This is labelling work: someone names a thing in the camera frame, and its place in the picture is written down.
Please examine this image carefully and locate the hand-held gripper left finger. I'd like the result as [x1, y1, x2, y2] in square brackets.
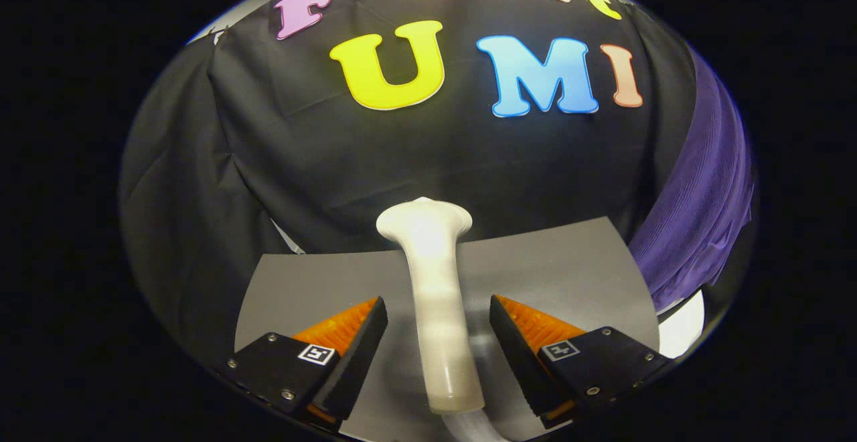
[218, 296, 389, 429]

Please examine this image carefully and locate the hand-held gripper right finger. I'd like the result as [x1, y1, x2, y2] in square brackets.
[489, 295, 670, 429]

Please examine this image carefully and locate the clear steamer hose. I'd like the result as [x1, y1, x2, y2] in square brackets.
[442, 409, 506, 442]

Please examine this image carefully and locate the white garment steamer head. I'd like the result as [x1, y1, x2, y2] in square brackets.
[376, 196, 486, 416]

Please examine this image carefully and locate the purple jacket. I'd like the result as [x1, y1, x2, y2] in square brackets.
[629, 47, 756, 312]

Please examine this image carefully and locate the grey cabinet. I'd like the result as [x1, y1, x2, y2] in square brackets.
[234, 216, 661, 442]

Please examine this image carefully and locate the black backdrop cloth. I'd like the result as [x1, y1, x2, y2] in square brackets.
[119, 0, 697, 362]

